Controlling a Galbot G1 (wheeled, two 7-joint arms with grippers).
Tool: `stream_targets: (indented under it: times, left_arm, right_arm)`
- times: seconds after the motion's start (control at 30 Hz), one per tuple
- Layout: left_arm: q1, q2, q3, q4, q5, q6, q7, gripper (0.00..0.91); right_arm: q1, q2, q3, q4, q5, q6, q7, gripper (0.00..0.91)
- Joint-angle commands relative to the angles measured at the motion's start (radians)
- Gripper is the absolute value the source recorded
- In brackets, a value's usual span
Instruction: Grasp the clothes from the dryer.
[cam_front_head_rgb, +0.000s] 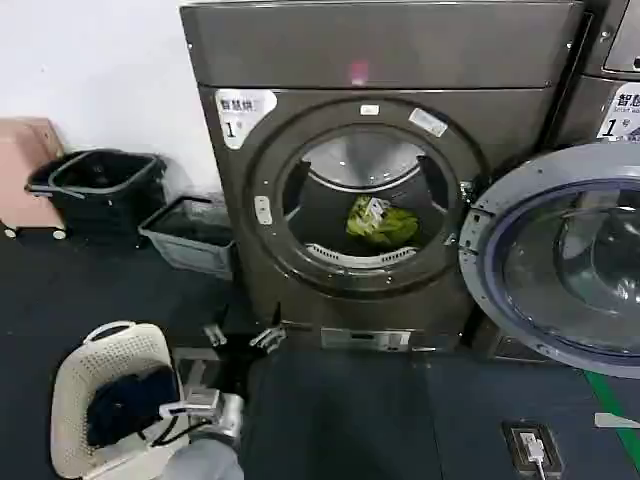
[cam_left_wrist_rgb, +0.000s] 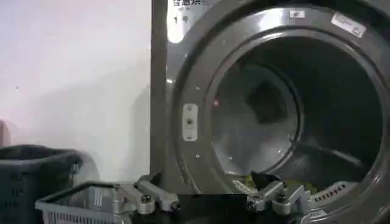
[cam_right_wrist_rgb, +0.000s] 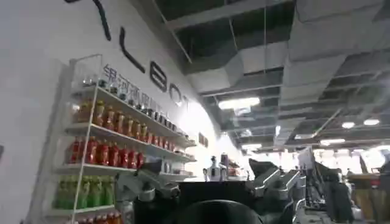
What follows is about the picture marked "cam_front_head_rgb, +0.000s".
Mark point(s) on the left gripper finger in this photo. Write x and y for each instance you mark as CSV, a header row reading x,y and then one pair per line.
x,y
215,336
267,337

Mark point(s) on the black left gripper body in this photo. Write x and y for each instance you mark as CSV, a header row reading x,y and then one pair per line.
x,y
231,372

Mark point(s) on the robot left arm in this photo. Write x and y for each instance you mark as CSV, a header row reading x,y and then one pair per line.
x,y
210,450

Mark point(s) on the grey plastic basket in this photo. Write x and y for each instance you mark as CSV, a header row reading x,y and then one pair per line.
x,y
195,250

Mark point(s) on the dark navy clothes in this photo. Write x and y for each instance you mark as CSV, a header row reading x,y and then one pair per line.
x,y
125,405

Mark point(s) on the white perforated laundry basket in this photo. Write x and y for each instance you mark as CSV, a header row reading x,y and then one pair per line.
x,y
75,380

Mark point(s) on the black plastic basket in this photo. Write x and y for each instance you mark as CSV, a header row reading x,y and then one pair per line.
x,y
110,210

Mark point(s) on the green garment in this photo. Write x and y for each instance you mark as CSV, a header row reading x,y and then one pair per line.
x,y
395,225

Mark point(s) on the pink wheeled box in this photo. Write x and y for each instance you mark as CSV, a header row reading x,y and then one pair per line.
x,y
20,170

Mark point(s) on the floor power socket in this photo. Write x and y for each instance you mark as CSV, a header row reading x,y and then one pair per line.
x,y
515,440

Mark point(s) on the grey dryer with open drum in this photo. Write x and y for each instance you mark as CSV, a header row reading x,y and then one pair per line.
x,y
350,50

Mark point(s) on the round glass dryer door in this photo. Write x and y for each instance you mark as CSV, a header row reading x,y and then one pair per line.
x,y
565,260

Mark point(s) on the green floor tape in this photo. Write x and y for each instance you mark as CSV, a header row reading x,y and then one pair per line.
x,y
607,400

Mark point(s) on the grey dryer with closed panel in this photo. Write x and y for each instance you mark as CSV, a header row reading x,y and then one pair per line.
x,y
620,30

